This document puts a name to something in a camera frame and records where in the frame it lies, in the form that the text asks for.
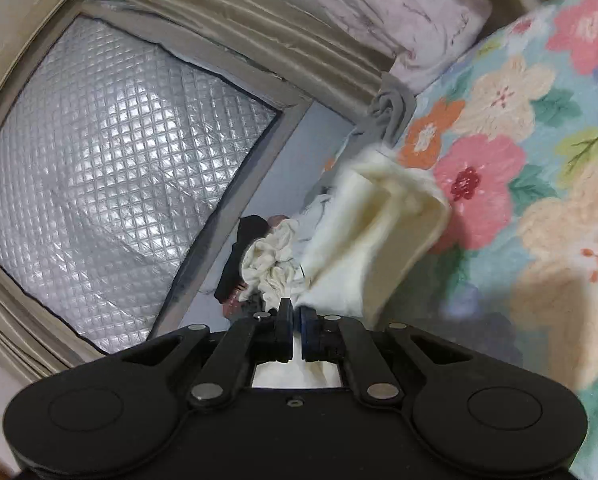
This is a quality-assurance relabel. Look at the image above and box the light blue-grey garment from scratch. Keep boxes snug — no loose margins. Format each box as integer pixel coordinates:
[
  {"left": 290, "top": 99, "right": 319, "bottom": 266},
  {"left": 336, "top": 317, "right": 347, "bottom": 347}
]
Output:
[{"left": 301, "top": 190, "right": 342, "bottom": 246}]

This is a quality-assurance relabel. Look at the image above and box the black folded garment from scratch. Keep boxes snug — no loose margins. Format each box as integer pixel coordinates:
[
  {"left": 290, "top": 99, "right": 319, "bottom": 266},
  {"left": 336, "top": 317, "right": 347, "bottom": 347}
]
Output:
[{"left": 214, "top": 215, "right": 270, "bottom": 306}]

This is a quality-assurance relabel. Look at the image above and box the floral bedspread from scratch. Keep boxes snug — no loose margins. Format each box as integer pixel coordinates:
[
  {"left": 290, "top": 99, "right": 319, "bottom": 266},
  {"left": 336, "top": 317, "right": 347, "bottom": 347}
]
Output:
[{"left": 324, "top": 0, "right": 598, "bottom": 480}]

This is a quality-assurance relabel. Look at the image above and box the grey garment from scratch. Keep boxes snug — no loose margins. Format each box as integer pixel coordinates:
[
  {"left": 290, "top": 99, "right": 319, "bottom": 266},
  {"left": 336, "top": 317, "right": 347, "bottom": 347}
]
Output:
[{"left": 356, "top": 80, "right": 415, "bottom": 143}]

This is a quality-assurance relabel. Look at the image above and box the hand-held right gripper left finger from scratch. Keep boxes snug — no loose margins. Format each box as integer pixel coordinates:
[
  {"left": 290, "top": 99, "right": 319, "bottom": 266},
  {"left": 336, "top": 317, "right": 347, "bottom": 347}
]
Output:
[{"left": 122, "top": 297, "right": 294, "bottom": 409}]

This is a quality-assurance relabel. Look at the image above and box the crumpled cream bow-print garment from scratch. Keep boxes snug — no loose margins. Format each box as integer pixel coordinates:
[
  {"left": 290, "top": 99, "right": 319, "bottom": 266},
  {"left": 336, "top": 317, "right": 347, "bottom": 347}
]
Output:
[{"left": 241, "top": 217, "right": 312, "bottom": 311}]

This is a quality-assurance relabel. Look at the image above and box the pink printed quilt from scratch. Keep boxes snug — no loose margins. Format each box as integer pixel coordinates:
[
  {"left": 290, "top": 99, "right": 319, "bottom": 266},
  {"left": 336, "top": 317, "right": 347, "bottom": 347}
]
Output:
[{"left": 299, "top": 0, "right": 494, "bottom": 91}]

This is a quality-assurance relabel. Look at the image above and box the cream bow-print dress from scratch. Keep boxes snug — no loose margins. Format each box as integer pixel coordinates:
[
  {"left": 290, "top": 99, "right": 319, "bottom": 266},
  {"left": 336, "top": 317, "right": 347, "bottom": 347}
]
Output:
[{"left": 249, "top": 147, "right": 452, "bottom": 391}]

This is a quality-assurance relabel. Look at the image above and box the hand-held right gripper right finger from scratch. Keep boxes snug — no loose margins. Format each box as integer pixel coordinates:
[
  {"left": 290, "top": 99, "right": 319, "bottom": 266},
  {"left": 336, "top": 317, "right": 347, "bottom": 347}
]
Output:
[{"left": 299, "top": 306, "right": 473, "bottom": 406}]

